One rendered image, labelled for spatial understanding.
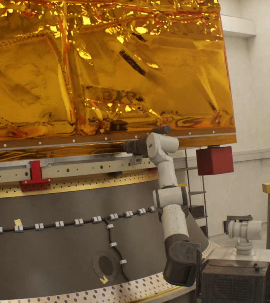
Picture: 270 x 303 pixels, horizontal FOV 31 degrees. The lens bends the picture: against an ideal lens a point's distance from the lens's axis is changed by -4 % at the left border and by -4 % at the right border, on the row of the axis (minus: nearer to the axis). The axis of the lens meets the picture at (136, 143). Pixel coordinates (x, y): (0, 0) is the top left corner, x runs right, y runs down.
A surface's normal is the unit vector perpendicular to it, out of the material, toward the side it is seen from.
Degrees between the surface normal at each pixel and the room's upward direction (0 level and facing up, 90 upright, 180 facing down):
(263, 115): 90
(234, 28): 90
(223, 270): 9
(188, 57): 88
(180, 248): 43
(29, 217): 62
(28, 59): 88
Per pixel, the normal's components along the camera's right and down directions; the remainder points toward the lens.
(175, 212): -0.12, -0.75
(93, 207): 0.46, -0.54
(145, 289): 0.36, -0.79
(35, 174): 0.35, -0.07
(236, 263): -0.02, -0.99
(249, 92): 0.55, -0.08
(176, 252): 0.09, -0.76
